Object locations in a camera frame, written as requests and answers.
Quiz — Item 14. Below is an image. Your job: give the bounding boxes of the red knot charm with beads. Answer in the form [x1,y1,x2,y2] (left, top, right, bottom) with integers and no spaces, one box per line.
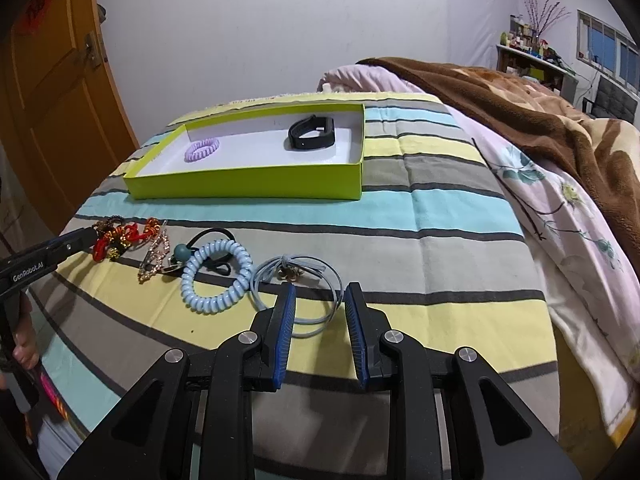
[92,216,160,262]

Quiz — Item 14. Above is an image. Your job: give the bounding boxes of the grey elastic hair ties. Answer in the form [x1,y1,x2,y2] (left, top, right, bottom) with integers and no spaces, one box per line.
[249,253,345,338]

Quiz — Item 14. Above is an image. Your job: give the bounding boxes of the light blue spiral hair tie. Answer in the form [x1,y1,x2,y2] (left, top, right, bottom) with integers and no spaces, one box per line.
[179,238,254,316]

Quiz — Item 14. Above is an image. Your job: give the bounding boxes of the pink beaded chain bracelet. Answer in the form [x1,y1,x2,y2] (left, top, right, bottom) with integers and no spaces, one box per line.
[136,219,174,283]

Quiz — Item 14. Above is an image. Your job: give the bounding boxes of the black hair tie teal bead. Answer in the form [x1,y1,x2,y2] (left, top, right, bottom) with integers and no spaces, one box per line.
[167,226,238,276]

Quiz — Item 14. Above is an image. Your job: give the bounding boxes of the purple spiral hair tie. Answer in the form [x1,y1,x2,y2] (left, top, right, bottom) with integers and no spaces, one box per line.
[183,138,222,164]

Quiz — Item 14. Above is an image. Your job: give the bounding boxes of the lime green tray box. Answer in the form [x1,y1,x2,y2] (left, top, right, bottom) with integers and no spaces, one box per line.
[124,102,366,200]

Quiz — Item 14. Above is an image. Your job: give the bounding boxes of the black fitness band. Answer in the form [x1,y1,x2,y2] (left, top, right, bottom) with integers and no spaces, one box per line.
[288,115,335,151]

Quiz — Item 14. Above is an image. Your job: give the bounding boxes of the person's left hand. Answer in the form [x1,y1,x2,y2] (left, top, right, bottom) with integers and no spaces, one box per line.
[13,292,39,370]

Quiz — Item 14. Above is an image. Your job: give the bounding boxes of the wooden door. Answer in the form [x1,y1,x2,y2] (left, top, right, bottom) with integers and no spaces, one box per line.
[1,0,139,232]

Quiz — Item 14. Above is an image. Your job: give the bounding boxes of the striped bed sheet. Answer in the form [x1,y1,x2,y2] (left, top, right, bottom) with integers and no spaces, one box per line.
[29,94,560,479]

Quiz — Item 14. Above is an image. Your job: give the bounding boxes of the door latch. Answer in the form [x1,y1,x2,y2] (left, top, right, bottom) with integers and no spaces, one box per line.
[85,32,103,70]

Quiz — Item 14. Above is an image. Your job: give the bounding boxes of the brown fleece blanket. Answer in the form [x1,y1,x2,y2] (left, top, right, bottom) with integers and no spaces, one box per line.
[361,58,639,268]

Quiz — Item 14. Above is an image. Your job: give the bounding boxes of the cluttered desk shelf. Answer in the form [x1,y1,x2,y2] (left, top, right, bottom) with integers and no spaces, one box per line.
[496,15,578,102]

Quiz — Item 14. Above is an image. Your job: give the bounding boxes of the black office chair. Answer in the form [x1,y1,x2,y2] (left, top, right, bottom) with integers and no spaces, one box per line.
[582,76,638,124]

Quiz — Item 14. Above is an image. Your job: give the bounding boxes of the dried branch bouquet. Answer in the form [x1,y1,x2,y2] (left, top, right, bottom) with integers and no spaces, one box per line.
[522,0,570,40]

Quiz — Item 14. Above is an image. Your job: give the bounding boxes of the window with bars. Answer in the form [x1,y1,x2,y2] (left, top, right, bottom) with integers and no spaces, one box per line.
[577,11,639,94]

